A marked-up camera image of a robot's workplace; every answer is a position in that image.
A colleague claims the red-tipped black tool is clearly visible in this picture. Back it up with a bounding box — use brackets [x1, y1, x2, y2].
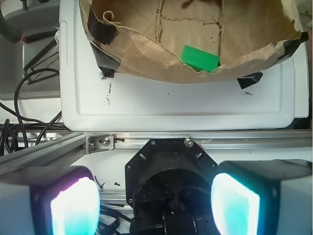
[22, 30, 57, 44]

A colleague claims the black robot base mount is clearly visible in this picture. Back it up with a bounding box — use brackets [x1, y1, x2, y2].
[125, 145, 218, 235]

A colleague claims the black tape piece right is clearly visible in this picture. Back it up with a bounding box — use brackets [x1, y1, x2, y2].
[237, 71, 263, 90]

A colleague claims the brown paper bag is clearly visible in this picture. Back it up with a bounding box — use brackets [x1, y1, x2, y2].
[79, 0, 309, 84]

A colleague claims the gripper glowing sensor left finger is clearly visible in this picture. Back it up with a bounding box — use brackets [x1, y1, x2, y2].
[0, 166, 100, 235]

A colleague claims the green rectangular block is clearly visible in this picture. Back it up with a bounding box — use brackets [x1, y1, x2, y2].
[180, 45, 220, 72]

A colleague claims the aluminium extrusion frame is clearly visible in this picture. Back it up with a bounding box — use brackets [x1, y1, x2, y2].
[0, 130, 313, 171]

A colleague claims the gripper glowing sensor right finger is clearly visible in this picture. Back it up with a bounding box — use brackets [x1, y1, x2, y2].
[211, 159, 313, 235]

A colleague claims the black tape piece left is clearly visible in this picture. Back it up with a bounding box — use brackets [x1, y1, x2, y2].
[87, 7, 120, 78]

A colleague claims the black cable bundle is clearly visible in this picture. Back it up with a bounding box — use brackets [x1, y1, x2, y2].
[0, 39, 63, 157]

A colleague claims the black tape piece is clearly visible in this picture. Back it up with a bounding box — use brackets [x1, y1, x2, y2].
[87, 7, 120, 78]
[237, 71, 263, 90]

